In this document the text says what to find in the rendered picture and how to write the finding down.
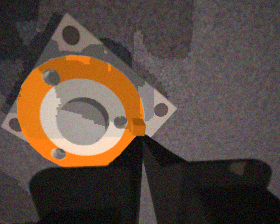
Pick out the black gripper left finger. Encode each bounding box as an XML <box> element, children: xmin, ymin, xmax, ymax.
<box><xmin>29</xmin><ymin>136</ymin><xmax>143</xmax><ymax>224</ymax></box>

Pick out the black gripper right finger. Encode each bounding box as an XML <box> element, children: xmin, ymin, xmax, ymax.
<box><xmin>142</xmin><ymin>134</ymin><xmax>272</xmax><ymax>224</ymax></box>

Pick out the orange round plate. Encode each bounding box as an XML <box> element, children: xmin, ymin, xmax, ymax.
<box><xmin>17</xmin><ymin>55</ymin><xmax>146</xmax><ymax>167</ymax></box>

